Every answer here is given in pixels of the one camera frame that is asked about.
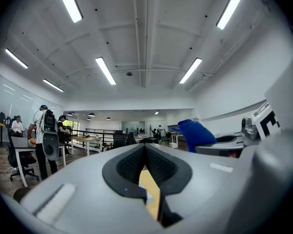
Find grey shell chair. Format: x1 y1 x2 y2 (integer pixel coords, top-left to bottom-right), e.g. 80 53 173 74
42 132 60 161

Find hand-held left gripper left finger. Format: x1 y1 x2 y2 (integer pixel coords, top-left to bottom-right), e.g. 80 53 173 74
14 144 159 231

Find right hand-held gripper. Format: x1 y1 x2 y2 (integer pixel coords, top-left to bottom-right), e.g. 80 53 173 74
194 101 282 158

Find wooden desk white legs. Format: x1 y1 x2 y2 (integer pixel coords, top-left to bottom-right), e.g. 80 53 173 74
70 135 103 156

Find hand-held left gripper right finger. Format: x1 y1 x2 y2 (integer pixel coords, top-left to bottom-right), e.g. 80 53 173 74
145 144 257 228

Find grey desk white legs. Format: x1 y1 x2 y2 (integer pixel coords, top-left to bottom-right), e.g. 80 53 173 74
11 136 67 187

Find long ceiling light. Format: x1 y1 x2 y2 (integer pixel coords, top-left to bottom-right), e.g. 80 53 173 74
179 57 203 84
5 48 29 69
42 78 64 93
216 0 248 30
95 57 117 86
55 0 84 23

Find black metal railing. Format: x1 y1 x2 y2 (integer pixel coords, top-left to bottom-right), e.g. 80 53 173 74
72 128 127 153

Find blue cloth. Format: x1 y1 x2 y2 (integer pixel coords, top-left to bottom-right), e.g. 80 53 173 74
171 119 217 153

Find black office chair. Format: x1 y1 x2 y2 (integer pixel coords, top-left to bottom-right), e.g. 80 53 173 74
4 116 40 181
126 132 137 146
111 130 127 150

